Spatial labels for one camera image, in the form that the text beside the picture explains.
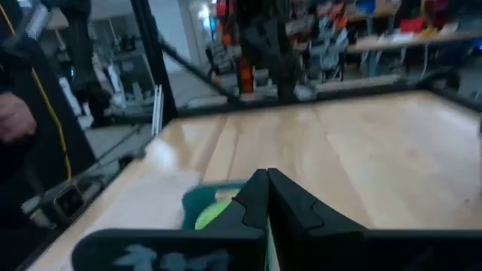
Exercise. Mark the long wooden workbench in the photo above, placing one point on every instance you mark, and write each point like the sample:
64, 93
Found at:
406, 41

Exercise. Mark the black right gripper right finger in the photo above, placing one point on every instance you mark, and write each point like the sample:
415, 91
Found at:
339, 248

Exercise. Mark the pale green toy produce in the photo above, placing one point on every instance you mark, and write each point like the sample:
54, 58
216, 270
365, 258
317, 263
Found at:
211, 216

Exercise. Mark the black metal table frame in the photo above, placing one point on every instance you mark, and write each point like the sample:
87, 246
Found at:
154, 56

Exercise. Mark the teal plastic bin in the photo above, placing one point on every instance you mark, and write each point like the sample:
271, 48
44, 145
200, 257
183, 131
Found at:
192, 203

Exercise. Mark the person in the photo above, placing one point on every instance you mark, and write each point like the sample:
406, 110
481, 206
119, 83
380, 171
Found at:
22, 177

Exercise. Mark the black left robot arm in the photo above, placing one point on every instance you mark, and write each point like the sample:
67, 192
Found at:
280, 56

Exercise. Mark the person's hand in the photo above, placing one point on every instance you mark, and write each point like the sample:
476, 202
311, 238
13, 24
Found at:
15, 118

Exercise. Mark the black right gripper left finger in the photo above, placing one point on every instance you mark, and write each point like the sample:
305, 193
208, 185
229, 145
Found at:
211, 248

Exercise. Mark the orange object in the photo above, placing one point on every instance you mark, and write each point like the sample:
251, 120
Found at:
245, 75

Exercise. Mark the short aluminium rail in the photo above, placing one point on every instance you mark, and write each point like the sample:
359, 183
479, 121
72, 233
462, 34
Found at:
157, 111

